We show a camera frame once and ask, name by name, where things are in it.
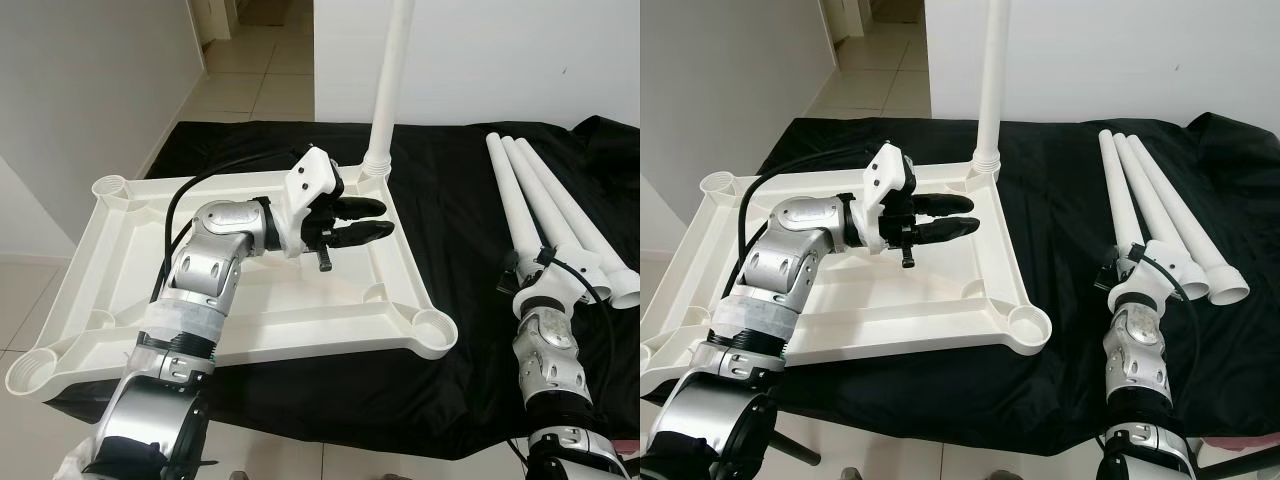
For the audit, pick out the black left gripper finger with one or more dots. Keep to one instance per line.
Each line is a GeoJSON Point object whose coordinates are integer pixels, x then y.
{"type": "Point", "coordinates": [362, 208]}
{"type": "Point", "coordinates": [365, 235]}
{"type": "Point", "coordinates": [950, 232]}
{"type": "Point", "coordinates": [950, 204]}

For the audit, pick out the white plastic table leg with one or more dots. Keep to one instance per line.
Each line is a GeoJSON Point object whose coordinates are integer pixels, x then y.
{"type": "Point", "coordinates": [390, 80]}
{"type": "Point", "coordinates": [1155, 205]}
{"type": "Point", "coordinates": [548, 205]}
{"type": "Point", "coordinates": [1179, 210]}
{"type": "Point", "coordinates": [516, 195]}
{"type": "Point", "coordinates": [993, 80]}
{"type": "Point", "coordinates": [569, 210]}
{"type": "Point", "coordinates": [1122, 195]}

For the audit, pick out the white plastic table top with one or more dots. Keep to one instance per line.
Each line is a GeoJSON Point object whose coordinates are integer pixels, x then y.
{"type": "Point", "coordinates": [900, 320]}
{"type": "Point", "coordinates": [300, 320]}

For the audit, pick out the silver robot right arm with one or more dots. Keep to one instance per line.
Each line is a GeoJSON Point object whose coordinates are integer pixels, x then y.
{"type": "Point", "coordinates": [550, 350]}
{"type": "Point", "coordinates": [1135, 350]}

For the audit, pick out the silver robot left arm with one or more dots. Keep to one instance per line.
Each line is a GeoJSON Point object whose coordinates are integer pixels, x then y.
{"type": "Point", "coordinates": [790, 270]}
{"type": "Point", "coordinates": [200, 280]}

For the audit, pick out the black table cloth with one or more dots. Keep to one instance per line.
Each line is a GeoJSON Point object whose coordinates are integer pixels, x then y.
{"type": "Point", "coordinates": [1060, 380]}
{"type": "Point", "coordinates": [470, 380]}

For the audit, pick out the pink stool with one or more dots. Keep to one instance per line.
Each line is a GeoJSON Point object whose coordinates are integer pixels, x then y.
{"type": "Point", "coordinates": [625, 443]}
{"type": "Point", "coordinates": [1245, 441]}

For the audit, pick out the black metal table leg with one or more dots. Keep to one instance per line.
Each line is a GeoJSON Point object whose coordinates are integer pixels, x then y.
{"type": "Point", "coordinates": [800, 450]}
{"type": "Point", "coordinates": [1245, 458]}

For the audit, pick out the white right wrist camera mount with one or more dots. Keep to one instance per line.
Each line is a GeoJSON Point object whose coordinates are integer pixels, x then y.
{"type": "Point", "coordinates": [1150, 280]}
{"type": "Point", "coordinates": [565, 285]}

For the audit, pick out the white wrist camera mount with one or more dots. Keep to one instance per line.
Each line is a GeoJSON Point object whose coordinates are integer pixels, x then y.
{"type": "Point", "coordinates": [890, 170]}
{"type": "Point", "coordinates": [565, 285]}
{"type": "Point", "coordinates": [312, 175]}
{"type": "Point", "coordinates": [1150, 280]}

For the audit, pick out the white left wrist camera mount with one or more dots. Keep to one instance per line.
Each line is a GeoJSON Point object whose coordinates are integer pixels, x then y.
{"type": "Point", "coordinates": [312, 175]}
{"type": "Point", "coordinates": [890, 170]}

